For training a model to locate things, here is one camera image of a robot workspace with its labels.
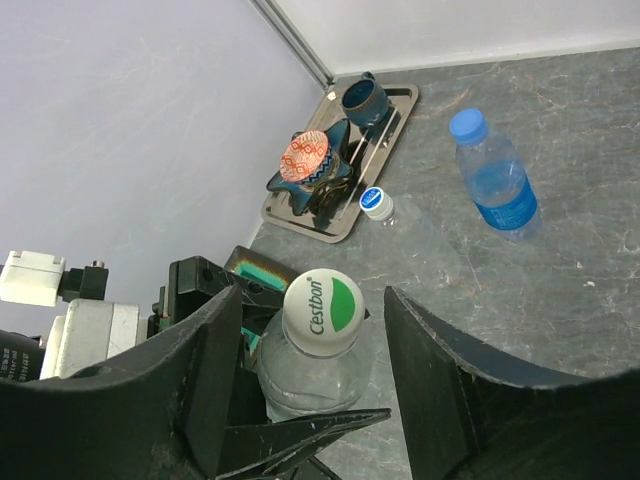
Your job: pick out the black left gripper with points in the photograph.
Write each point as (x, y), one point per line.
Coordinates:
(191, 283)

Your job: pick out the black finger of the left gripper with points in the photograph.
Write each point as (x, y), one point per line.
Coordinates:
(269, 450)

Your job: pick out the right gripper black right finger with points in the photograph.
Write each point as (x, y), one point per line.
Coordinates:
(472, 411)

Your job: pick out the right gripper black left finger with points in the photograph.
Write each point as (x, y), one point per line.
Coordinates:
(156, 411)

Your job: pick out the green-label Cestbon bottle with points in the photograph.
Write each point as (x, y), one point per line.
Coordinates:
(314, 356)

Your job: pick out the clear bottle blue-white cap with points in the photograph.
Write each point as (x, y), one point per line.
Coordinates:
(401, 231)

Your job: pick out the blue-label water bottle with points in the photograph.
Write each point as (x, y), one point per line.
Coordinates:
(495, 176)

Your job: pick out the green square dish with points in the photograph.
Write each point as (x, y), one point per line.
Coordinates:
(263, 282)

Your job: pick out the metal serving tray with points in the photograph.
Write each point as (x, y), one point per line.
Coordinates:
(328, 210)

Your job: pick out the dark blue star plate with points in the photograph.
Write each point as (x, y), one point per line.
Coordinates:
(307, 196)

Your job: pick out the dark teal mug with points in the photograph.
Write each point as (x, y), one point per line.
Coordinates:
(365, 103)

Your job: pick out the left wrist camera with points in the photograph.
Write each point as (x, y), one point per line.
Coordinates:
(90, 331)

